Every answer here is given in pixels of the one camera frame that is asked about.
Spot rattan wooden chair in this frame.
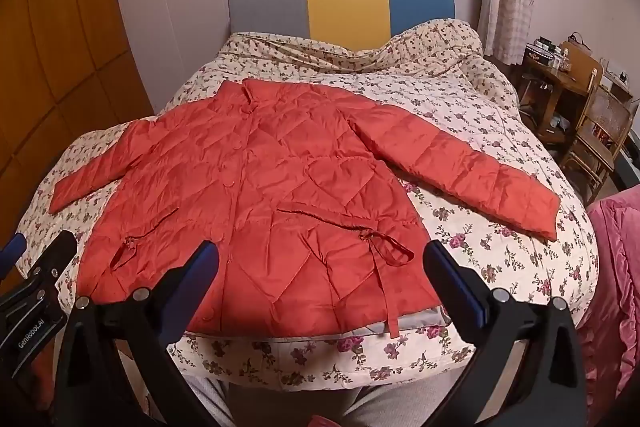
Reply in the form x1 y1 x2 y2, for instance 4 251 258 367
560 84 636 205

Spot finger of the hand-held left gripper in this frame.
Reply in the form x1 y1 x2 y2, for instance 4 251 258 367
0 232 26 278
22 231 79 294

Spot grey yellow blue headboard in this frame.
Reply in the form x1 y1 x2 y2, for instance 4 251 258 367
227 0 457 52

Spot floral bed quilt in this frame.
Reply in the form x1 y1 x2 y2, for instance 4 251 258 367
15 18 601 395

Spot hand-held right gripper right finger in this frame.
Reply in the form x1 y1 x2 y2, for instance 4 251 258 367
422 239 588 427

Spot wooden side desk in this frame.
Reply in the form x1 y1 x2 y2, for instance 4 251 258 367
517 41 606 148

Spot round patterned tin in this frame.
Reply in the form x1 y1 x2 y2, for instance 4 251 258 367
524 44 556 64

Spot wooden wardrobe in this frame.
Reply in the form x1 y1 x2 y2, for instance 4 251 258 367
0 0 156 258

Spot person's grey pants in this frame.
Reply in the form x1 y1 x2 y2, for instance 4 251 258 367
185 372 481 427

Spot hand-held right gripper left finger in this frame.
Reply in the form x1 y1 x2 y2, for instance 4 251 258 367
54 239 221 427

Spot orange quilted jacket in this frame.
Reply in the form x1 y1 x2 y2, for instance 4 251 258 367
50 78 560 338

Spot pink blanket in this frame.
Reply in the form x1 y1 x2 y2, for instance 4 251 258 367
585 189 640 408

